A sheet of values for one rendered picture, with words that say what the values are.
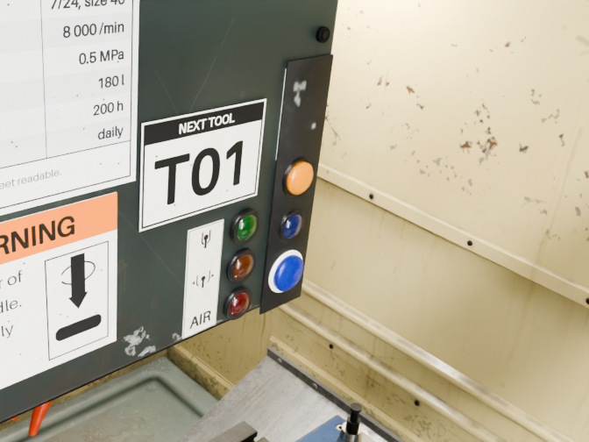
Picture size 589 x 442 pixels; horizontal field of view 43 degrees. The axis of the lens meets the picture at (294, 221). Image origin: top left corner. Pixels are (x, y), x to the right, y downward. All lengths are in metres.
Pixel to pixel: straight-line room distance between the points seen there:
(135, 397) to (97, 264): 1.65
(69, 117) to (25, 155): 0.03
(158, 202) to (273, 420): 1.29
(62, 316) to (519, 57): 0.92
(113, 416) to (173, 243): 1.58
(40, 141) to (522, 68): 0.93
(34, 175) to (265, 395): 1.39
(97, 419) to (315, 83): 1.61
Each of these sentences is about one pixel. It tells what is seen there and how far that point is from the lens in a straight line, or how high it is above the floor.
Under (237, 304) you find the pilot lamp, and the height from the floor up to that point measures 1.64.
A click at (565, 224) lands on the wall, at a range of 1.25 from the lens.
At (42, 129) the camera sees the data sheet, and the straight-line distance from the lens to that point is 0.41.
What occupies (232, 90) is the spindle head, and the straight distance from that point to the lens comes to 0.48.
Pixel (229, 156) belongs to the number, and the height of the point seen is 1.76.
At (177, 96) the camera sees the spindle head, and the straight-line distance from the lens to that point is 0.45.
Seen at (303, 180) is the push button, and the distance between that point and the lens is 0.55.
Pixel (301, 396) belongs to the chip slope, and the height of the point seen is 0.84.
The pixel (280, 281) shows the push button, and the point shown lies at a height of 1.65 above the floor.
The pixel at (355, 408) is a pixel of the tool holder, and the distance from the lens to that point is 0.98.
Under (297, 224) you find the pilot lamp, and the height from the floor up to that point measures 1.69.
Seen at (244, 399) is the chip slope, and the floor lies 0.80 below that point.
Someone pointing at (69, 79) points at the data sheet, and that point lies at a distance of 0.41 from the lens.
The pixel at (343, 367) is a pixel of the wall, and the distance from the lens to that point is 1.67.
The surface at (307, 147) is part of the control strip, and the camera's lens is 0.55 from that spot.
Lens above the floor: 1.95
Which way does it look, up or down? 27 degrees down
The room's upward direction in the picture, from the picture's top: 7 degrees clockwise
